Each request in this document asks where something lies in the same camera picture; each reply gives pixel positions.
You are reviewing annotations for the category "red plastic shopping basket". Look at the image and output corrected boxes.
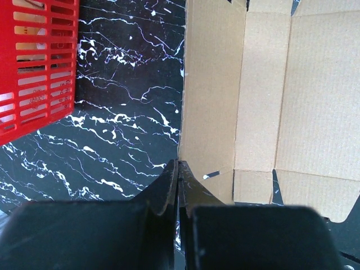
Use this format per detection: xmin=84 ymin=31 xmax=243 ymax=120
xmin=1 ymin=1 xmax=79 ymax=144

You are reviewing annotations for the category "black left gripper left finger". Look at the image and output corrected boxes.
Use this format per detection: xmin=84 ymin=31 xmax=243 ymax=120
xmin=1 ymin=160 xmax=178 ymax=269

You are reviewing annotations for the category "brown cardboard box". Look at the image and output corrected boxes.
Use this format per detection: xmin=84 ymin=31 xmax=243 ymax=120
xmin=179 ymin=1 xmax=359 ymax=223

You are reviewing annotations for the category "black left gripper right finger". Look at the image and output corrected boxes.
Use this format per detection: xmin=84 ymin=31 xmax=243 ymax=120
xmin=178 ymin=161 xmax=344 ymax=269

